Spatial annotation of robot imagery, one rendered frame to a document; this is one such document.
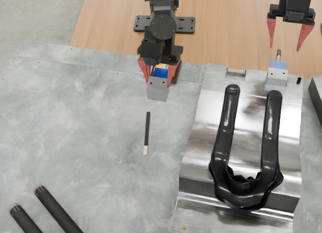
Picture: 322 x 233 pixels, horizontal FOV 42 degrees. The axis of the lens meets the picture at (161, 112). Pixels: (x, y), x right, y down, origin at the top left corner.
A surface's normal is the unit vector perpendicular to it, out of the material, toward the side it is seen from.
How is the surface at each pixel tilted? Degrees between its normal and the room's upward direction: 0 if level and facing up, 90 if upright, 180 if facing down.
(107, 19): 0
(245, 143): 27
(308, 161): 0
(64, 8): 0
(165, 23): 64
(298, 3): 60
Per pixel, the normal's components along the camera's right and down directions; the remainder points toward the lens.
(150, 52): -0.22, 0.47
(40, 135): -0.06, -0.57
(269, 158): 0.07, -0.87
